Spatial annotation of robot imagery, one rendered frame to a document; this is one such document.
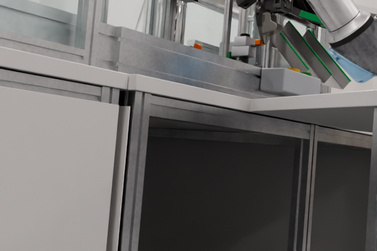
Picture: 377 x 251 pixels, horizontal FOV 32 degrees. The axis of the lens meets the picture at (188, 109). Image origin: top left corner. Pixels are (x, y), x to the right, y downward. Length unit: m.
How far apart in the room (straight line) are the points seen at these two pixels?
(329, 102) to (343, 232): 1.38
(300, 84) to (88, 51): 0.74
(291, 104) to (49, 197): 0.55
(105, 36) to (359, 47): 0.59
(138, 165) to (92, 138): 0.12
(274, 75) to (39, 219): 0.82
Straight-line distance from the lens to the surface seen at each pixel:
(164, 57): 1.39
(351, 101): 1.22
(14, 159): 1.05
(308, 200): 1.82
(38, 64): 1.07
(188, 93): 1.32
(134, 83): 1.21
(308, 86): 1.79
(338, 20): 1.54
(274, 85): 1.69
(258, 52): 1.94
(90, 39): 1.19
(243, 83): 1.64
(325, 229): 2.64
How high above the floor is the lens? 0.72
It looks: 4 degrees up
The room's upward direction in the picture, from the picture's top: 5 degrees clockwise
